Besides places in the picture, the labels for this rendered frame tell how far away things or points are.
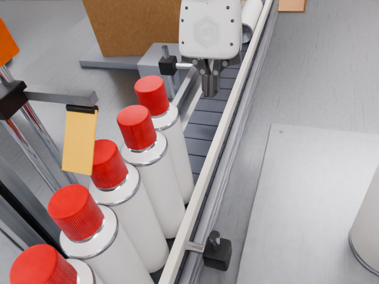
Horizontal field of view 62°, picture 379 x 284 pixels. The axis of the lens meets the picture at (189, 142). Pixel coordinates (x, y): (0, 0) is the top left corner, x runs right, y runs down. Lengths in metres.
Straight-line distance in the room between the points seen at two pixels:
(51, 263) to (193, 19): 0.42
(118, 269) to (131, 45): 0.69
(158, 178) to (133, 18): 0.58
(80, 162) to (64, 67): 0.76
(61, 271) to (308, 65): 0.72
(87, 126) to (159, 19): 0.60
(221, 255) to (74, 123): 0.22
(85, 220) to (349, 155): 0.41
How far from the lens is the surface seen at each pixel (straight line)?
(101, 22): 0.91
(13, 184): 0.39
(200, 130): 0.58
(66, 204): 0.26
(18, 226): 0.41
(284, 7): 1.12
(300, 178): 0.51
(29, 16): 1.53
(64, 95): 0.27
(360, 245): 0.43
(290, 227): 0.46
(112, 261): 0.30
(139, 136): 0.31
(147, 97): 0.34
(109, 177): 0.29
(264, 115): 0.68
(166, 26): 0.85
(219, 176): 0.51
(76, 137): 0.28
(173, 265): 0.40
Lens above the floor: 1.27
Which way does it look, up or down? 44 degrees down
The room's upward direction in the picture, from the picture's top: 11 degrees counter-clockwise
